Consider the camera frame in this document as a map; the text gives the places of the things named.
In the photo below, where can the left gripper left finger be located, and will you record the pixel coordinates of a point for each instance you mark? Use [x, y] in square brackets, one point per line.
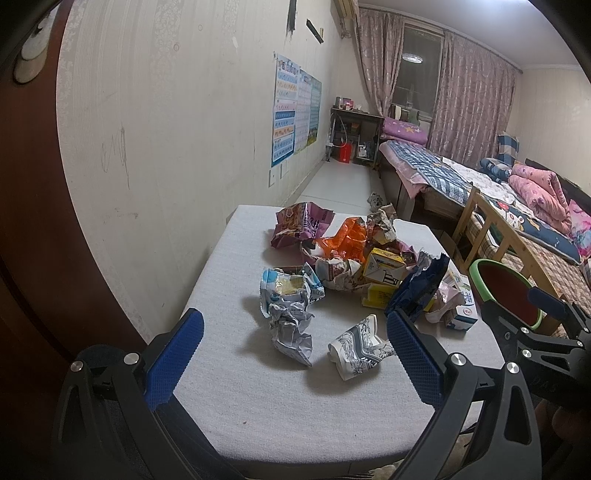
[118, 417]

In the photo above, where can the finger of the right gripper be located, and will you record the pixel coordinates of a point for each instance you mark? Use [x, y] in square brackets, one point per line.
[547, 303]

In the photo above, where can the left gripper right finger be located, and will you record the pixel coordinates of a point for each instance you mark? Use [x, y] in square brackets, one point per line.
[505, 443]

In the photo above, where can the white blue milk carton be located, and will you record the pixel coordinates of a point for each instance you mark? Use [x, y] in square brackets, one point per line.
[454, 303]

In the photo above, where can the dark blue foil snack bag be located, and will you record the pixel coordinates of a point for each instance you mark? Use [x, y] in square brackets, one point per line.
[419, 287]

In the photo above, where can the pink plastic wrapper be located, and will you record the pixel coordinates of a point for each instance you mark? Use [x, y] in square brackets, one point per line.
[408, 253]

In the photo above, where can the yellow wrapper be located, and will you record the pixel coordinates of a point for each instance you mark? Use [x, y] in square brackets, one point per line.
[378, 296]

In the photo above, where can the grey patterned paper cup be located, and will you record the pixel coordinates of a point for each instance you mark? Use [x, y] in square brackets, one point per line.
[359, 349]

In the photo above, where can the yellow juice carton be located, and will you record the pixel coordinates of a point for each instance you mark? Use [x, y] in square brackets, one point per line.
[385, 267]

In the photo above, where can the brown grey wrapper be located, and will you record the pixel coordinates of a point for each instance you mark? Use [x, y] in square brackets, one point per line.
[380, 224]

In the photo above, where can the light blue snack bag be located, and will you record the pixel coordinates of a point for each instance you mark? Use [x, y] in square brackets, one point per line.
[285, 296]

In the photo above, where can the purple snack bag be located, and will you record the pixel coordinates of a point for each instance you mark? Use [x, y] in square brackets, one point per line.
[301, 222]

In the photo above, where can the green rimmed red trash bin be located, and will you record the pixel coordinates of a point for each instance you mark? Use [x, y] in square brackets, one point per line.
[494, 281]

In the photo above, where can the navy cartoon blanket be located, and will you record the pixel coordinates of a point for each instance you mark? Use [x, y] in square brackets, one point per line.
[537, 231]

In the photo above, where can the pink floral folded quilt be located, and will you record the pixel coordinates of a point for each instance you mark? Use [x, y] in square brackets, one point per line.
[542, 192]

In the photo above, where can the dark red wooden door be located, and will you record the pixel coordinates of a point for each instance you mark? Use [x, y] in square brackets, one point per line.
[54, 300]

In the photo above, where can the bed with blue plaid quilt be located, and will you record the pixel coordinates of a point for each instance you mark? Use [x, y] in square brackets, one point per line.
[443, 184]

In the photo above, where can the blue plaid pillow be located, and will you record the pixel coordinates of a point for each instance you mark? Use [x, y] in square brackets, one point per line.
[507, 149]

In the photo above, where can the grey shoes on floor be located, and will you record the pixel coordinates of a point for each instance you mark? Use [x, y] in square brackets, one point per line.
[376, 201]

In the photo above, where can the orange plastic wrapper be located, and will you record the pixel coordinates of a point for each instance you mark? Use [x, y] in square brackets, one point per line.
[349, 243]

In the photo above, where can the pink patterned curtain right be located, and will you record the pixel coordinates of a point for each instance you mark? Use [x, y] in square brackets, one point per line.
[474, 101]

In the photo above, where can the pink patterned curtain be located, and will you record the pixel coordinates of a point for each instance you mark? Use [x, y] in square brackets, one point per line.
[474, 101]
[380, 37]

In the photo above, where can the purple folded blanket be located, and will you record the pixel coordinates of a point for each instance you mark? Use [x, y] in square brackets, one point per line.
[402, 130]

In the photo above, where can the red bucket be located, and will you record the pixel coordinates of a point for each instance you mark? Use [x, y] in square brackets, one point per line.
[343, 153]

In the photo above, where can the dark wooden desk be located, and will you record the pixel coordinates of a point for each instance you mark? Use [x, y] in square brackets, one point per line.
[360, 128]

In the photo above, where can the pink patterned curtain left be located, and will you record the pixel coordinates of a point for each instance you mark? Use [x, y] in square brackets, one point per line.
[380, 37]

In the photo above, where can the green white wall poster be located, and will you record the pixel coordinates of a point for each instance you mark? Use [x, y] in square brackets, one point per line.
[307, 115]

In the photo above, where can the blue wall poster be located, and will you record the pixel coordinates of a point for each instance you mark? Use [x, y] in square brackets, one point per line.
[284, 110]

